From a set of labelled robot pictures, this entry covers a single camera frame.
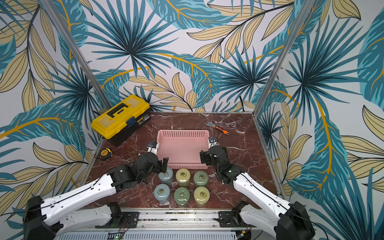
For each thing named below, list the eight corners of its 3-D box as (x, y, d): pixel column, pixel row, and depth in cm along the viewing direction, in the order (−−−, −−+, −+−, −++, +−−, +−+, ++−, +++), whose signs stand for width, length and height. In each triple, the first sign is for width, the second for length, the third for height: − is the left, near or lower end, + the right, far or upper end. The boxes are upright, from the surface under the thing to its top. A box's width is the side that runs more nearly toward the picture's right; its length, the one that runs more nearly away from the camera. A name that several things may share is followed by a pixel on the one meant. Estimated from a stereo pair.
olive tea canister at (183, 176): (176, 186, 85) (175, 181, 79) (177, 174, 90) (176, 168, 83) (190, 186, 85) (190, 181, 79) (190, 174, 90) (190, 168, 83)
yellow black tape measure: (102, 160, 95) (99, 157, 93) (103, 152, 99) (100, 149, 96) (112, 158, 96) (110, 155, 94) (113, 150, 100) (110, 147, 97)
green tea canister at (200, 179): (193, 188, 85) (193, 183, 78) (193, 176, 89) (193, 170, 82) (207, 188, 85) (208, 183, 78) (206, 176, 89) (207, 170, 82)
